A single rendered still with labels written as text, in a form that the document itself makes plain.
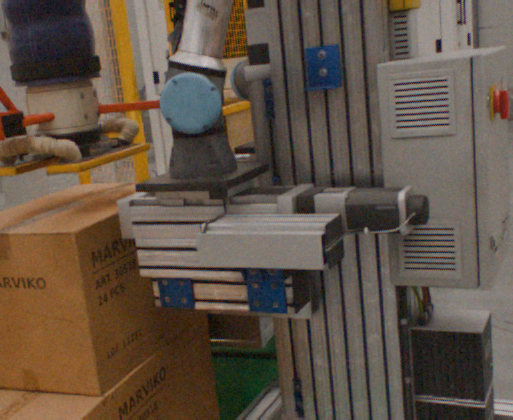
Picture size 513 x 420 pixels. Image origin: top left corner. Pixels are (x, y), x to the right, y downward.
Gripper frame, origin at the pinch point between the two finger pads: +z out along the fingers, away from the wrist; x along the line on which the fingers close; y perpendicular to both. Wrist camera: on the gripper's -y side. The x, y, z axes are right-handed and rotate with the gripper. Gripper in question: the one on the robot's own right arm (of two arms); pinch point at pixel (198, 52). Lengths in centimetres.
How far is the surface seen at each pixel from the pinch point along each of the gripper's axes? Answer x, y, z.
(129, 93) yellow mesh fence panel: -72, -78, 13
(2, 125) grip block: -22, 59, 11
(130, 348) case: -6, 45, 69
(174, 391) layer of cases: -6, 27, 90
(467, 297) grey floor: 45, -173, 130
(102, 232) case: -6, 49, 38
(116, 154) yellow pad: -11.5, 30.5, 22.5
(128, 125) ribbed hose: -15.6, 16.1, 16.8
